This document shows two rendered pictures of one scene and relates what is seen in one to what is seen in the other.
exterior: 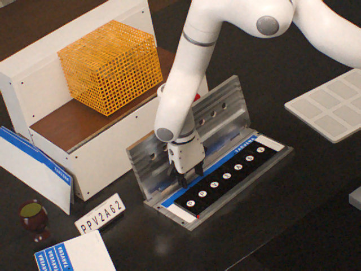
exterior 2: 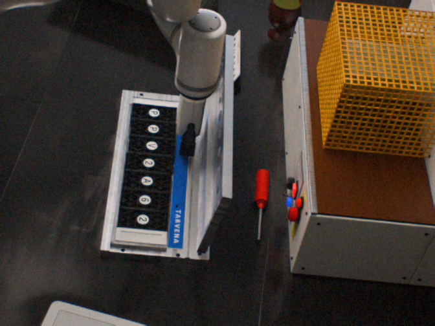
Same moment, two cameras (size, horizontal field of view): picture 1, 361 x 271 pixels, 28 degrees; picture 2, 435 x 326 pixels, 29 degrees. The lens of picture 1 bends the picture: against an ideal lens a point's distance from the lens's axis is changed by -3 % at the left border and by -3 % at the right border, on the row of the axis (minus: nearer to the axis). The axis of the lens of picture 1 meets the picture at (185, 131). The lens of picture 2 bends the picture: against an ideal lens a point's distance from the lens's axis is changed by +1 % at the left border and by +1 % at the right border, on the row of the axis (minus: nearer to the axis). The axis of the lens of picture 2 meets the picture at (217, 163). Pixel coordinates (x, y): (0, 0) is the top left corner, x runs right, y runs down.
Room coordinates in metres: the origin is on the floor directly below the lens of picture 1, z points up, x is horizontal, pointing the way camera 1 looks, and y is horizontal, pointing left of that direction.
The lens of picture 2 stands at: (2.35, -1.02, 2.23)
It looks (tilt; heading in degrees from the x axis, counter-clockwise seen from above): 48 degrees down; 119
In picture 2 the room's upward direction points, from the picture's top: 11 degrees clockwise
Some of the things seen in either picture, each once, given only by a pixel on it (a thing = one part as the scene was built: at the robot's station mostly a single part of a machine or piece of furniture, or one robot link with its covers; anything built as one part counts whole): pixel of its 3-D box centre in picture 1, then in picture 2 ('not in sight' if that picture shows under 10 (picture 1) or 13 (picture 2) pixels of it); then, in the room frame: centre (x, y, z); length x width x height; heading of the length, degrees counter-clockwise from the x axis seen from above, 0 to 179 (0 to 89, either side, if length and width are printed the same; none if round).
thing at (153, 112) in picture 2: (190, 205); (153, 114); (1.59, 0.03, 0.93); 0.10 x 0.05 x 0.01; 36
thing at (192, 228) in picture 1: (220, 175); (162, 169); (1.70, -0.08, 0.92); 0.44 x 0.21 x 0.04; 126
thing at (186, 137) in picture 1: (180, 131); (196, 79); (1.69, 0.01, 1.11); 0.09 x 0.08 x 0.03; 126
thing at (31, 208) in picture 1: (35, 222); (283, 17); (1.62, 0.48, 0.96); 0.09 x 0.09 x 0.11
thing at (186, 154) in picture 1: (184, 148); (193, 102); (1.69, 0.01, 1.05); 0.10 x 0.07 x 0.11; 126
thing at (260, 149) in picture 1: (260, 151); (142, 221); (1.76, -0.21, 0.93); 0.10 x 0.05 x 0.01; 36
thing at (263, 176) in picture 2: not in sight; (261, 204); (1.90, -0.01, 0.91); 0.18 x 0.03 x 0.03; 122
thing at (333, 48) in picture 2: (109, 65); (382, 79); (1.99, 0.19, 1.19); 0.23 x 0.20 x 0.17; 126
